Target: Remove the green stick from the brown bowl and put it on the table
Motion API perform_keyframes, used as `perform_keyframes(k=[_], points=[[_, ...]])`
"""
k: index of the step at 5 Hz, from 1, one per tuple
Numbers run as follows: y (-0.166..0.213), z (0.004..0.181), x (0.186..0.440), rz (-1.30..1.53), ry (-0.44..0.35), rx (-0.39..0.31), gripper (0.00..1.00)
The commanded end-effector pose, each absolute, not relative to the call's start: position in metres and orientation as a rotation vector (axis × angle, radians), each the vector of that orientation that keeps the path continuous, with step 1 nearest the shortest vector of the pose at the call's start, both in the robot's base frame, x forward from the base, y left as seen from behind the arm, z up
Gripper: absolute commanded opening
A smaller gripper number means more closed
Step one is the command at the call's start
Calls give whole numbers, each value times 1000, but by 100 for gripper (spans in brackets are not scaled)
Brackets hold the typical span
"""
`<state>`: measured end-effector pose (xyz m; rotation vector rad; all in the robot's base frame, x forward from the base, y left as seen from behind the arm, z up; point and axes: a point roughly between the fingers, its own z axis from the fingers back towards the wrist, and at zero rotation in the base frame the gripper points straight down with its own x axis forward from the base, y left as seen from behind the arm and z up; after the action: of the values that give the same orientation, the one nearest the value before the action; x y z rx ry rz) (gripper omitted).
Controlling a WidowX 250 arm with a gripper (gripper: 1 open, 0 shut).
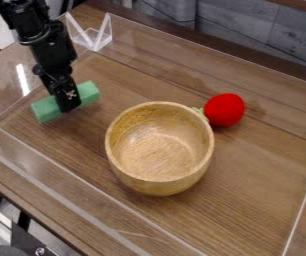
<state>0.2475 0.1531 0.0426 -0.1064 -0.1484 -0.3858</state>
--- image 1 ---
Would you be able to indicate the light wooden bowl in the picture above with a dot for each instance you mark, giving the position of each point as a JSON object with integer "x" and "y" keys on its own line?
{"x": 159, "y": 146}

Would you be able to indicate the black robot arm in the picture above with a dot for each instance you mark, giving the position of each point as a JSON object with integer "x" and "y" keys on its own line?
{"x": 27, "y": 17}

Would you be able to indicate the black metal clamp bracket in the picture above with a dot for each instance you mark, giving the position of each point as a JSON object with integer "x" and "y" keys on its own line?
{"x": 28, "y": 243}

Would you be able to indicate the red plush strawberry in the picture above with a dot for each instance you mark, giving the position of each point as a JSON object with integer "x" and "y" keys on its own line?
{"x": 223, "y": 110}

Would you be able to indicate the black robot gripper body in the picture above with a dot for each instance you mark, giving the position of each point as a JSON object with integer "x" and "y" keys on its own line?
{"x": 54, "y": 51}

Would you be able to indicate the clear acrylic tray walls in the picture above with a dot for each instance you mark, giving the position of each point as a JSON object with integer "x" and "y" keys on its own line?
{"x": 243, "y": 211}

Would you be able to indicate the green rectangular block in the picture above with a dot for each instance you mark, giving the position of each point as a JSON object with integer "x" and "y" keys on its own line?
{"x": 46, "y": 109}

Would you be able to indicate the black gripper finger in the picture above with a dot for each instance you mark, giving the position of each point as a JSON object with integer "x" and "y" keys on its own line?
{"x": 63, "y": 89}

